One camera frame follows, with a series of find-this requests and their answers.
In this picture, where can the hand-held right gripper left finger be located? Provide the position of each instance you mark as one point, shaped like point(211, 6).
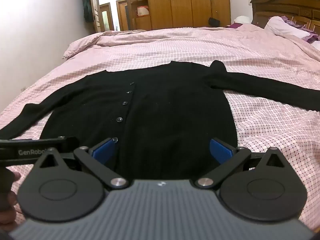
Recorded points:
point(103, 150)

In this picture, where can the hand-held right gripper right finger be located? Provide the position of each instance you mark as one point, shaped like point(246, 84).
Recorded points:
point(221, 151)

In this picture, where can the black buttoned cardigan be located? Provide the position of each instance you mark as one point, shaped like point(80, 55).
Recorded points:
point(170, 110)

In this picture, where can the person's left hand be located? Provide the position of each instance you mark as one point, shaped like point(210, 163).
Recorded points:
point(7, 210)

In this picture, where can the pink checked blanket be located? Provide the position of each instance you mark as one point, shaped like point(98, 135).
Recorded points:
point(180, 47)

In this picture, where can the small purple cloth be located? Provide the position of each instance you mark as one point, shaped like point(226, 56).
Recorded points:
point(235, 25)

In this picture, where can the small black object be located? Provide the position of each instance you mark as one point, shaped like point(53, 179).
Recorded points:
point(214, 22)

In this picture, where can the white rounded object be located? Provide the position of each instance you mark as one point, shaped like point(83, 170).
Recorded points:
point(242, 19)

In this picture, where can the pale pink pillow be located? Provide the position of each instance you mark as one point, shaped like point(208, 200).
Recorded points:
point(280, 27)

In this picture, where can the open wooden door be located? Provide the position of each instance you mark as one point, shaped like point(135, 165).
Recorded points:
point(96, 7)

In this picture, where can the white and red container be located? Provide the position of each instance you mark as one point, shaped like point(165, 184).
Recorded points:
point(142, 11)

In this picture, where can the green hanging jacket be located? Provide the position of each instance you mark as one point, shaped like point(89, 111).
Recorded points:
point(87, 5)

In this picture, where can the wooden wardrobe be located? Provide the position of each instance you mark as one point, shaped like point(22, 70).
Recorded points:
point(185, 2)

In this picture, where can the dark wooden headboard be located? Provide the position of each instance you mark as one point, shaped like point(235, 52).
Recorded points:
point(287, 5)

